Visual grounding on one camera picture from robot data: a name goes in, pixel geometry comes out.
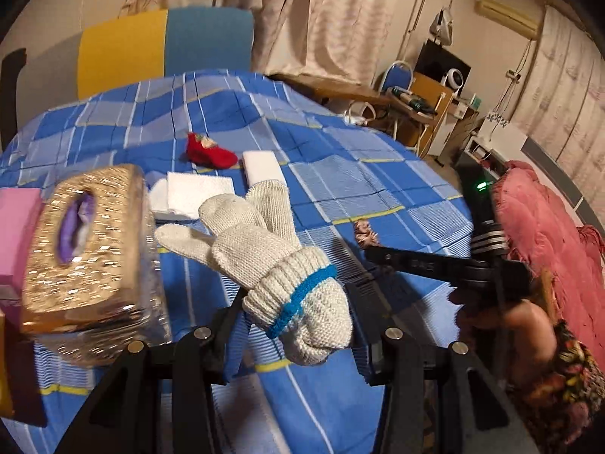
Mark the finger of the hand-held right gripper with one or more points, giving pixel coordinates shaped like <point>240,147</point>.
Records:
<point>416,265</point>

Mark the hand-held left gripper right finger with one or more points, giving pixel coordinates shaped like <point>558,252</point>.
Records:
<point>373,354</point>

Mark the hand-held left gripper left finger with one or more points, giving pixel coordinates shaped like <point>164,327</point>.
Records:
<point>220,340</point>

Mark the white knit glove blue band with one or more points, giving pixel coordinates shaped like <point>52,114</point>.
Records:
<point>264,255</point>

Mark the white paper towel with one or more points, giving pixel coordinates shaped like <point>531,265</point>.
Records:
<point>198,194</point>

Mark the white foam block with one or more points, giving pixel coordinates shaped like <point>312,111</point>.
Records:
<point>262,166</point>

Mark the red knit sock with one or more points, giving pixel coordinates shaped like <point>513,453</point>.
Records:
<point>208,153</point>

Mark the person's right forearm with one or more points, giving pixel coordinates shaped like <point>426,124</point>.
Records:
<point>529,340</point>

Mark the person's right hand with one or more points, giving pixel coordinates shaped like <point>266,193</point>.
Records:
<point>477,314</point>

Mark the pink quilt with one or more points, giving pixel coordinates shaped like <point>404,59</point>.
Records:
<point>543,236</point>

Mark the blue plaid bed sheet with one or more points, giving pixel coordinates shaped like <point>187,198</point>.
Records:
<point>331,189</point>

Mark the ornate golden tissue box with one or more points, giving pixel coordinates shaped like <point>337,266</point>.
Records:
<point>85,265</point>

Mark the wooden board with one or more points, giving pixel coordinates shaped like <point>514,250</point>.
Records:
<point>432,99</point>

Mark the floral patterned clothing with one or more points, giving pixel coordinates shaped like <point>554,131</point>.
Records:
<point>567,388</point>

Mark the green power drill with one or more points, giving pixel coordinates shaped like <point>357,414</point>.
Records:
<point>416,100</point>

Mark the pale window curtain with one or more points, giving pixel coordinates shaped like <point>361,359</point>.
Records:
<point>562,94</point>

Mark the white round fan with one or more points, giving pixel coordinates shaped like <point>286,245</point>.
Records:
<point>454,79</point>

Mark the black monitor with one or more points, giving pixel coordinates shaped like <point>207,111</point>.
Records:
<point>437,64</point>

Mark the blue folding chair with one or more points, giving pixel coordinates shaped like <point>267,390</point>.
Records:
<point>399,75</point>

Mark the wooden desk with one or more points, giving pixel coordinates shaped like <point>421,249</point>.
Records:
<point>326,89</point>

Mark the pink cardboard box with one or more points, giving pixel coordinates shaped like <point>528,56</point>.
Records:
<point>16,236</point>

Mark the hanging bag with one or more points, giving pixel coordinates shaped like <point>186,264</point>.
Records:
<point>442,21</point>

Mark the white clothes stand pole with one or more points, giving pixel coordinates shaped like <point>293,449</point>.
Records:
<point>416,19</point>

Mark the ship print curtain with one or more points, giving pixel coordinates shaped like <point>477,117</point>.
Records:
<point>283,14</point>

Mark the grey yellow blue chair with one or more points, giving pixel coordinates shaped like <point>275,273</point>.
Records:
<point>142,52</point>

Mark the black rolled mat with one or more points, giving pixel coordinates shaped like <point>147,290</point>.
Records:
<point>12,94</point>

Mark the wall air conditioner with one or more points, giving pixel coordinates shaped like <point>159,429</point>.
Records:
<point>505,16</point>

